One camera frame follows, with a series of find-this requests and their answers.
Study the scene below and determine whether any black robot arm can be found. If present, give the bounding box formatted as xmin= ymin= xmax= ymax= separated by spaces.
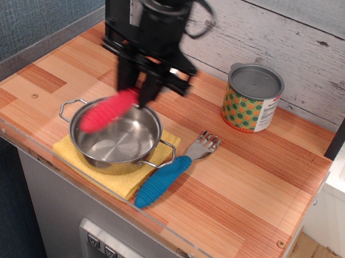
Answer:
xmin=104 ymin=0 xmax=213 ymax=107

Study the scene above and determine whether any stainless steel pot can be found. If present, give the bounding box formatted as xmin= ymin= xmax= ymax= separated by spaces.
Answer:
xmin=59 ymin=99 xmax=176 ymax=175

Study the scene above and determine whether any black left vertical post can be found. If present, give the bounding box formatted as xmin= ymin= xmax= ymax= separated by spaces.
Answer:
xmin=103 ymin=0 xmax=130 ymax=54

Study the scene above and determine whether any blue handled metal fork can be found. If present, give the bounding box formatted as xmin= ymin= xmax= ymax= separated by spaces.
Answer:
xmin=134 ymin=131 xmax=222 ymax=209

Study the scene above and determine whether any patterned tin can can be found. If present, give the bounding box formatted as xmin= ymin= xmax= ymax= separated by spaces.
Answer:
xmin=221 ymin=63 xmax=284 ymax=133

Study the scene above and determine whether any red handled metal spoon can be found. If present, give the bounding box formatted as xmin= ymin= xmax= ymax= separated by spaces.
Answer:
xmin=79 ymin=88 xmax=139 ymax=134

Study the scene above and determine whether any grey toy kitchen cabinet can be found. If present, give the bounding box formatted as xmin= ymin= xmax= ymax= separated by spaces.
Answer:
xmin=19 ymin=151 xmax=203 ymax=258

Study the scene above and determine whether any silver dispenser button panel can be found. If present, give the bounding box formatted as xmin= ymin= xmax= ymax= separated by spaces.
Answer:
xmin=79 ymin=218 xmax=145 ymax=258

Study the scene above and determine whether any yellow cloth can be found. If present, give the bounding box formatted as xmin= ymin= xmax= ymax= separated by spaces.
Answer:
xmin=52 ymin=131 xmax=181 ymax=200

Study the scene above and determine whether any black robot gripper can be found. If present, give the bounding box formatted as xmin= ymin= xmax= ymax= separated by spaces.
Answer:
xmin=117 ymin=0 xmax=197 ymax=108

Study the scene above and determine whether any clear acrylic guard rail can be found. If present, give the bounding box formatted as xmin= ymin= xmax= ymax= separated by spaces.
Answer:
xmin=0 ymin=9 xmax=333 ymax=258

